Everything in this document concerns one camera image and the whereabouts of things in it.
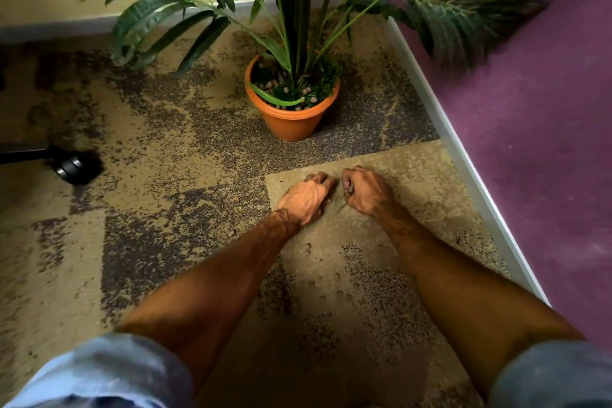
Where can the orange plastic plant pot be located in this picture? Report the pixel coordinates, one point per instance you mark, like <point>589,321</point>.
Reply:
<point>289,123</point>

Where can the person's left hand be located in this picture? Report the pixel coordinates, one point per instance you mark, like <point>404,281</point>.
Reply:
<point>303,199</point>

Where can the light blue right sleeve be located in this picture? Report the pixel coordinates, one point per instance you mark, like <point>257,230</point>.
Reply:
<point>554,376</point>

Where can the person's left fingers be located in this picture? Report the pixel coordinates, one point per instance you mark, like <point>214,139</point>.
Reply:
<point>324,181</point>

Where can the light blue left sleeve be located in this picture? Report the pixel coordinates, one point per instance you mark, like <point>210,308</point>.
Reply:
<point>110,374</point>

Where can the grey baseboard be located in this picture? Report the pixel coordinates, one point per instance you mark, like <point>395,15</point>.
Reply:
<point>67,26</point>

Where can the pebbles in plant pot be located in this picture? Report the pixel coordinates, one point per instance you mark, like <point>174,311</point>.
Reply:
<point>306,91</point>

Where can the green palm plant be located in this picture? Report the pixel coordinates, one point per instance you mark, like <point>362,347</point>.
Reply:
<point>294,1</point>

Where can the black chair caster wheel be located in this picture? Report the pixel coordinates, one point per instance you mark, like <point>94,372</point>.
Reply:
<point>75,167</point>

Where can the person's right hand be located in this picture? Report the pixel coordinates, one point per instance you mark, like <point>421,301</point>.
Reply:
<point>368,192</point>

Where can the person's right fingers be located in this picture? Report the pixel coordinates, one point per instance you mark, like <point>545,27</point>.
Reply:
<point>351,179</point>

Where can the light blue sleeve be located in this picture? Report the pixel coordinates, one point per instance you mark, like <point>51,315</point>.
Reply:
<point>554,376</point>
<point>110,374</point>

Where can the black chair base leg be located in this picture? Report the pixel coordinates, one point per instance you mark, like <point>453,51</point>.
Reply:
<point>24,153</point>

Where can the person's right forearm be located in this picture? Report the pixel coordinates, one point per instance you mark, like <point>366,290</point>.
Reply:
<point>459,295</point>

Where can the person's left forearm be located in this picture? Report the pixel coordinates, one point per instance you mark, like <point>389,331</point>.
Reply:
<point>215,286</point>

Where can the white baseboard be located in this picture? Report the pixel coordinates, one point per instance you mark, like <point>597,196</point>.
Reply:
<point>468,168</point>

